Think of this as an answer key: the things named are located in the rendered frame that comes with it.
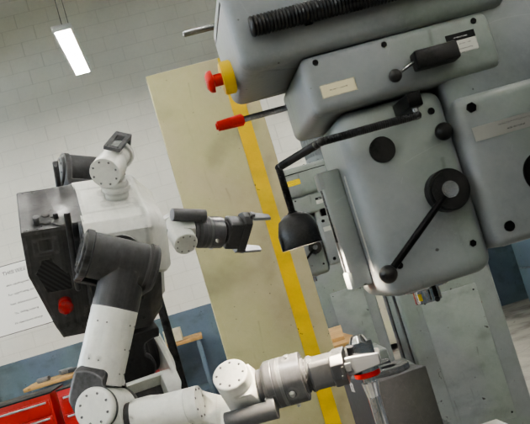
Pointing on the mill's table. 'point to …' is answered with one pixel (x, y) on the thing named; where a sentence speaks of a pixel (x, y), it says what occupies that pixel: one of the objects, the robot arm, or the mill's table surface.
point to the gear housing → (484, 55)
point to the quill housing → (404, 198)
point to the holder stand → (397, 395)
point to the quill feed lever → (444, 183)
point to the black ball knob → (443, 131)
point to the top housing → (314, 37)
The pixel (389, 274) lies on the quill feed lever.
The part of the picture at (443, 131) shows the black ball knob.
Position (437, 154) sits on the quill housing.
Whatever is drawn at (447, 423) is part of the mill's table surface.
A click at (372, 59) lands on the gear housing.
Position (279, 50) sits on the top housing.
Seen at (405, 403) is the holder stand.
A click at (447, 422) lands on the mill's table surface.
